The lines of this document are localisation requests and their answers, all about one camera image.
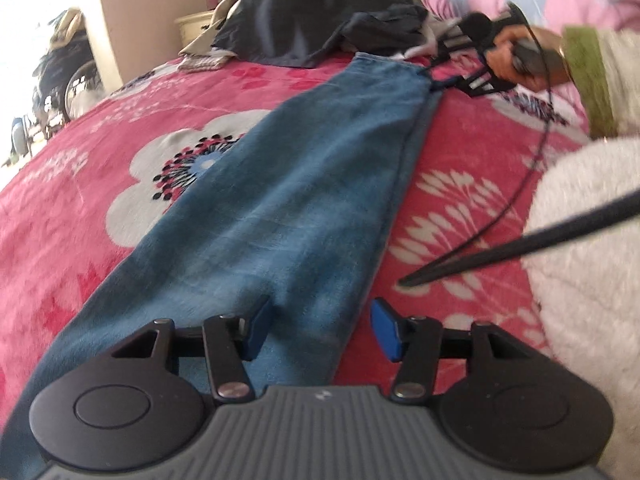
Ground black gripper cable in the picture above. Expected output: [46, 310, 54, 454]
[399, 1, 557, 288]

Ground white fluffy torso clothing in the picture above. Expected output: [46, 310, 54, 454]
[523, 138, 639, 479]

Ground bicycle by window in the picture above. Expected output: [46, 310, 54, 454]
[8, 8, 106, 165]

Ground blue denim jeans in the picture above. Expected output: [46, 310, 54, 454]
[1, 54, 438, 479]

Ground pink floral bed blanket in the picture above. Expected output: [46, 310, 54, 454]
[1, 54, 587, 416]

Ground person right hand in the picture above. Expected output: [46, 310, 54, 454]
[485, 25, 570, 92]

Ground white fluffy sleeve forearm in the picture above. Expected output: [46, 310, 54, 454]
[561, 26, 639, 139]

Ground black strap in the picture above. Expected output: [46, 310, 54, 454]
[399, 188, 640, 290]

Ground dark navy garment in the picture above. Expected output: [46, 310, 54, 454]
[212, 0, 428, 68]

